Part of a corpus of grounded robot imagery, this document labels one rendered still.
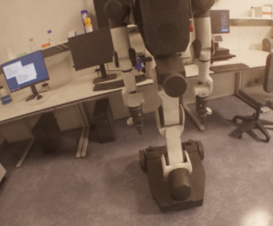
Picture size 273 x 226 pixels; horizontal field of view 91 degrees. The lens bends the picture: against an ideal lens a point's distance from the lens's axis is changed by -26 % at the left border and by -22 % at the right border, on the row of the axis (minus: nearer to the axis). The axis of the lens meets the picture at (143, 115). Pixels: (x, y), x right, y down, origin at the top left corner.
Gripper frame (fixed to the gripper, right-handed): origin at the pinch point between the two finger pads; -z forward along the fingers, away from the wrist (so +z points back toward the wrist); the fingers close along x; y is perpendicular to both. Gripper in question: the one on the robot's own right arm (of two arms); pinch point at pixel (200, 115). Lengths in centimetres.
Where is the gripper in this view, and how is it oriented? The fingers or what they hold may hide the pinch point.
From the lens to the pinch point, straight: 124.8
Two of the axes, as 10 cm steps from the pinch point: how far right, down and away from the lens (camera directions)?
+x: -0.6, -6.6, 7.5
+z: -1.5, -7.4, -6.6
